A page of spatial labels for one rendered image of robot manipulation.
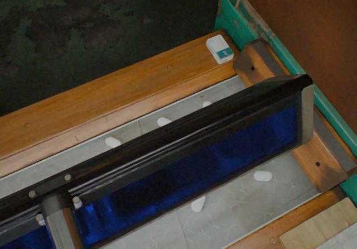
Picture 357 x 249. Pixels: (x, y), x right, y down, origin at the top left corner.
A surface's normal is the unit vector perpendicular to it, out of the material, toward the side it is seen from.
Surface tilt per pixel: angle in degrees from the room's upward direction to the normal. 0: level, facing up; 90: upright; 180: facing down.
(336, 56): 90
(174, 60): 0
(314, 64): 89
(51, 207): 9
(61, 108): 0
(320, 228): 0
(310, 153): 66
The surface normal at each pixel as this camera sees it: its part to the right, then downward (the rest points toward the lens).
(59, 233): -0.12, -0.37
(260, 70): -0.81, 0.19
